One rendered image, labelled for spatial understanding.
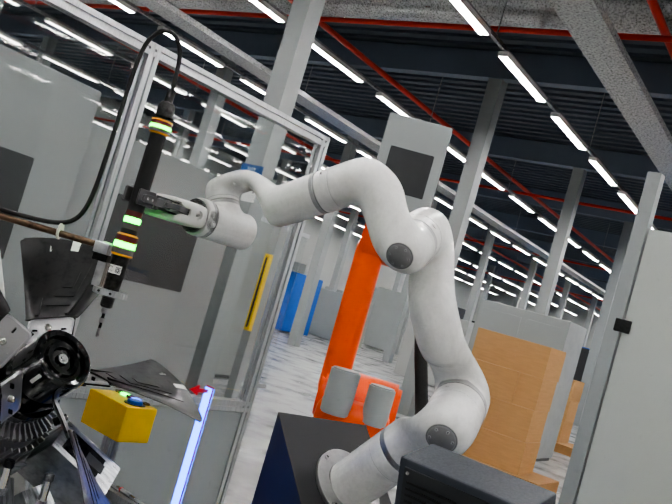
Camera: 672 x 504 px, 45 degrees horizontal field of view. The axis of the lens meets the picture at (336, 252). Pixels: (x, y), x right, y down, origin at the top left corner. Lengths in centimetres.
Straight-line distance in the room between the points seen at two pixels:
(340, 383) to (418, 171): 149
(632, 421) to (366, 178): 160
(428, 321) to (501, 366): 784
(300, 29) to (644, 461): 666
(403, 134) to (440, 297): 388
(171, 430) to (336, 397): 250
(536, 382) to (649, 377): 643
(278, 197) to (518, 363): 779
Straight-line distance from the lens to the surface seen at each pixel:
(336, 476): 192
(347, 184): 161
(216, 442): 305
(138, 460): 283
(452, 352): 168
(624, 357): 293
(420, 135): 547
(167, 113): 166
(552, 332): 1193
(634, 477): 291
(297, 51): 867
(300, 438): 195
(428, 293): 164
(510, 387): 937
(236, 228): 179
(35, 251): 183
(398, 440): 179
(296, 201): 167
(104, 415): 213
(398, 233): 153
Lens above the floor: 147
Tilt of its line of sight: 3 degrees up
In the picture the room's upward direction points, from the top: 16 degrees clockwise
